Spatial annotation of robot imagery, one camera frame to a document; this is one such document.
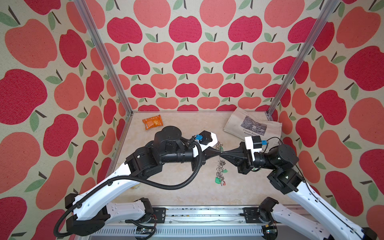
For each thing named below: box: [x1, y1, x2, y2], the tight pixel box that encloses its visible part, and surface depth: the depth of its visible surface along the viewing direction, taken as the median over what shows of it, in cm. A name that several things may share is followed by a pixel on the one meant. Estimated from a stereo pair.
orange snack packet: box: [142, 114, 164, 131], surface depth 112 cm
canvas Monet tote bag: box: [223, 107, 282, 146], surface depth 106 cm
